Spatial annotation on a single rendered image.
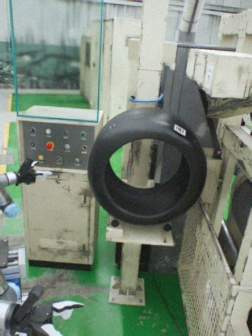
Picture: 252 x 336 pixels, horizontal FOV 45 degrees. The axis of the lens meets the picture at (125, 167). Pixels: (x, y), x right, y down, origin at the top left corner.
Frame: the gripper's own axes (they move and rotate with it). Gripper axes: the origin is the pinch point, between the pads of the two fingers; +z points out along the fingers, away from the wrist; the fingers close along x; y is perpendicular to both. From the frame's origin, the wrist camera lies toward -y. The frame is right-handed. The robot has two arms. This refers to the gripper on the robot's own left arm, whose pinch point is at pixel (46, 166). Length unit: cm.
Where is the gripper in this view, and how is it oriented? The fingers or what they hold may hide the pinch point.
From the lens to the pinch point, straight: 189.3
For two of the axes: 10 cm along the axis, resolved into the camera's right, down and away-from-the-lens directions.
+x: 6.7, 4.5, -5.8
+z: 7.2, -2.3, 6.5
